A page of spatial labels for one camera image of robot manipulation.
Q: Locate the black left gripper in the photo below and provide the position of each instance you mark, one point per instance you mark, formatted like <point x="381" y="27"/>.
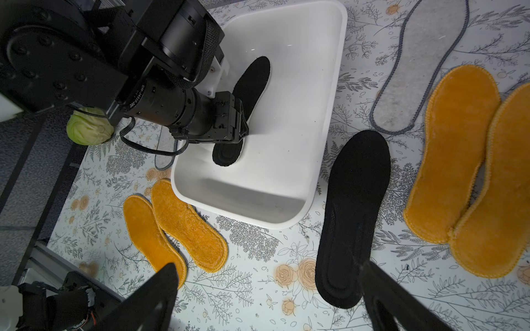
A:
<point x="189" y="115"/>

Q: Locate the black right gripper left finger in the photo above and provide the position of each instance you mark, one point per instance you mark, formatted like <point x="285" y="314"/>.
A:
<point x="150" y="307"/>

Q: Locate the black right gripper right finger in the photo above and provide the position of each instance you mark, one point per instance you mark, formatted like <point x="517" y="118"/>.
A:
<point x="390" y="306"/>

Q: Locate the black foam insole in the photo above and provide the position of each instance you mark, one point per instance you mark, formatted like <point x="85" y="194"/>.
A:
<point x="248" y="89"/>
<point x="358" y="182"/>

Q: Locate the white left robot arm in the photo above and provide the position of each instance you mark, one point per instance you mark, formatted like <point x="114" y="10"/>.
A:
<point x="142" y="60"/>

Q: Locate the white plastic storage box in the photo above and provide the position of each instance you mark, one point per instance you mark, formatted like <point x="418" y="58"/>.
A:
<point x="273" y="183"/>

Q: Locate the orange fuzzy insole front lower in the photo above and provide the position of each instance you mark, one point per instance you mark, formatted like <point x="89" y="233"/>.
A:
<point x="149" y="238"/>

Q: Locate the orange fuzzy insole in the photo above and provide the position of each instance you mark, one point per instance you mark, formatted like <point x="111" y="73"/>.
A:
<point x="149" y="238"/>
<point x="207" y="248"/>
<point x="457" y="119"/>
<point x="490" y="238"/>

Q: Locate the orange fuzzy insole front upper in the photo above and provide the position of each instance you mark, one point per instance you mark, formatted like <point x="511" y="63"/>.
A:
<point x="207" y="248"/>

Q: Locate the orange fuzzy insole right outer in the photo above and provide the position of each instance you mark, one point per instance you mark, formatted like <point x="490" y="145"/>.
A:
<point x="490" y="238"/>

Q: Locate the green cabbage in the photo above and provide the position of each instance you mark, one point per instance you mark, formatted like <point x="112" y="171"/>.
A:
<point x="89" y="127"/>

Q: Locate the orange fuzzy insole right inner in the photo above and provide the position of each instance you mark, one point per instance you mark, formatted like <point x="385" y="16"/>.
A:
<point x="457" y="119"/>

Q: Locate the grey felt insole right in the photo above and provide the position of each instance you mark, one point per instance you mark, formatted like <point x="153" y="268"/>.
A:
<point x="430" y="32"/>

